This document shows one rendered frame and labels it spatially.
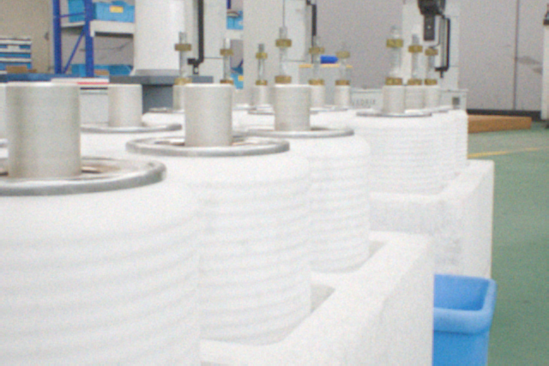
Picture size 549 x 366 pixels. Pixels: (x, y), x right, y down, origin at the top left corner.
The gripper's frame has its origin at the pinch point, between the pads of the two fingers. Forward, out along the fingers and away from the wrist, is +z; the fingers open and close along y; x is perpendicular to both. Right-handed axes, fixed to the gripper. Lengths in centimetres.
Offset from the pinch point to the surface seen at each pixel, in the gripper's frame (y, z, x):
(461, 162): -1.9, 16.6, -4.5
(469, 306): -34.2, 25.6, -9.5
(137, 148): -70, 10, 1
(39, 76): 323, 2, 323
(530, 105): 555, 23, 8
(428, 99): -1.1, 8.7, -0.1
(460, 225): -31.0, 19.3, -8.1
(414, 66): -12.2, 4.8, -0.3
